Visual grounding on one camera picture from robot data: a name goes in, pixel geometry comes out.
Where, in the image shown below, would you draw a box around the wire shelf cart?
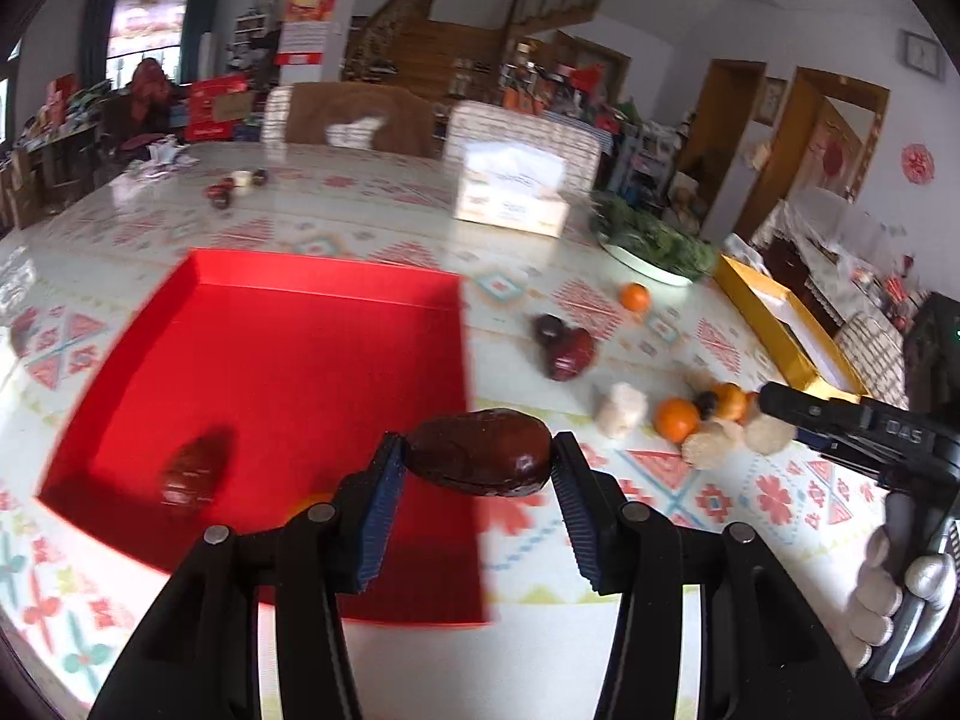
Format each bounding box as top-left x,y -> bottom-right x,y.
607,120 -> 676,203

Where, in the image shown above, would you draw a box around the framed wall picture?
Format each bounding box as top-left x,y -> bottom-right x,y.
754,77 -> 787,126

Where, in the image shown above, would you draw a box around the blue curtain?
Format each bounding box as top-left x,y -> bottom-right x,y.
81,0 -> 121,91
180,0 -> 222,83

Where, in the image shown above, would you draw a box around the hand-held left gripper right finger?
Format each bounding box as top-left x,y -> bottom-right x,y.
551,431 -> 875,720

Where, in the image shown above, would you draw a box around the white plate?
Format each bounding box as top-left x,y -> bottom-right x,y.
596,229 -> 698,287

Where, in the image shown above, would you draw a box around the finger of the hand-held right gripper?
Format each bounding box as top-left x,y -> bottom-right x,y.
757,381 -> 872,452

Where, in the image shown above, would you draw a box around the white tissue box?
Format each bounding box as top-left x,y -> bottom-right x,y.
452,141 -> 571,237

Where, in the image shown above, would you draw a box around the red paper wall decoration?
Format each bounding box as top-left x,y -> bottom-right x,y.
898,142 -> 937,185

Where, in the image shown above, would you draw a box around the wooden staircase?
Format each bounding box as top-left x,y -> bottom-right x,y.
341,0 -> 631,98

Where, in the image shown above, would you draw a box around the wall clock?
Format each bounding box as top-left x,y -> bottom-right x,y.
900,30 -> 942,77

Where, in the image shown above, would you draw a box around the crumpled white paper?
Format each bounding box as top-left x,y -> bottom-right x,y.
124,135 -> 200,181

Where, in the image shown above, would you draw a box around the green leafy vegetables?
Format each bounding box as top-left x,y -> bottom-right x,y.
589,191 -> 717,275

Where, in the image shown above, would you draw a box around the patterned white chair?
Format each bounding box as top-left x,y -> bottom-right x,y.
442,100 -> 612,192

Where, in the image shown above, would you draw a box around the brown cushioned chair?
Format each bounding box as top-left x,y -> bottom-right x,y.
262,82 -> 440,158

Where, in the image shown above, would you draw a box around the person's right hand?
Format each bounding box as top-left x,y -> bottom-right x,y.
844,521 -> 960,672

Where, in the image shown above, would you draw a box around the red wall calendar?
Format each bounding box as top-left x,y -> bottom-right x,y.
274,0 -> 342,67

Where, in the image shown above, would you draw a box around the red gift box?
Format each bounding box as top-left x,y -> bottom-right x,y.
186,75 -> 252,143

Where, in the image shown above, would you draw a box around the red tray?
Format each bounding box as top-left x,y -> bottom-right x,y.
36,247 -> 492,627

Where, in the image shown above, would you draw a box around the yellow cardboard box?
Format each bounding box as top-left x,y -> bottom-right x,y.
712,253 -> 871,402

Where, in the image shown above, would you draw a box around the patterned chair cushion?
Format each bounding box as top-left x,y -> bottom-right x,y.
836,311 -> 908,406

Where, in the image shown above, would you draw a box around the wooden door frame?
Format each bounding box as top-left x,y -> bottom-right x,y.
679,60 -> 766,218
731,67 -> 890,241

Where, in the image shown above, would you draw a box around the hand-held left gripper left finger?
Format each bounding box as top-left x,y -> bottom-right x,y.
88,431 -> 410,720

